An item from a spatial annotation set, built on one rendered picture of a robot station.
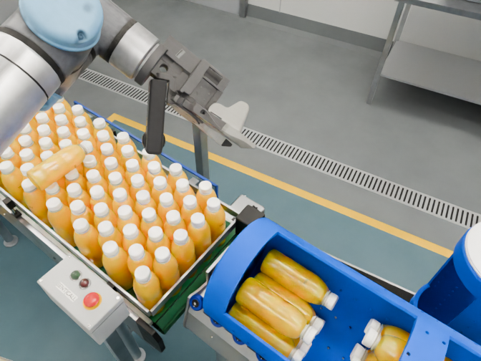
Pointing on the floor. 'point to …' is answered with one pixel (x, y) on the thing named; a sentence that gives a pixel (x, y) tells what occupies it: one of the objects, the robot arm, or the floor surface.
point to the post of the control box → (117, 347)
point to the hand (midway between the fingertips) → (240, 150)
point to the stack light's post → (201, 152)
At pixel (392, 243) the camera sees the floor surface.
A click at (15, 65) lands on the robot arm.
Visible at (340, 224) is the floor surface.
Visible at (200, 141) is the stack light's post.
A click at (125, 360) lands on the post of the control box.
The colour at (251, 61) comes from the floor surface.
